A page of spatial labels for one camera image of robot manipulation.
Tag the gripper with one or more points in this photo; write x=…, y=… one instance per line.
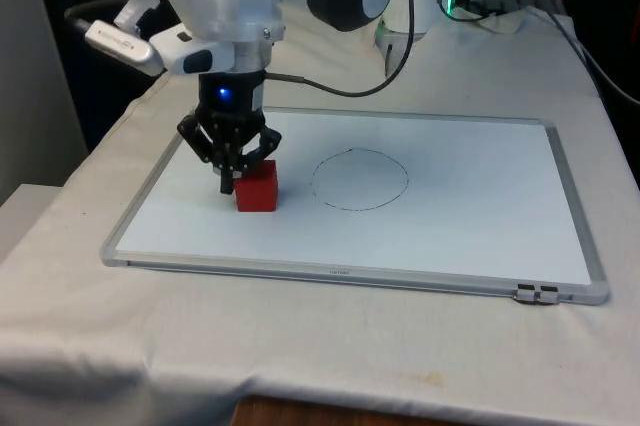
x=240, y=96

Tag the red cube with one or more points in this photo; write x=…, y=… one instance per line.
x=257, y=191

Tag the flat whiteboard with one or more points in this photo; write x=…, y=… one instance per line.
x=400, y=241

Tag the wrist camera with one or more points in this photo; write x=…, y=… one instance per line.
x=120, y=43

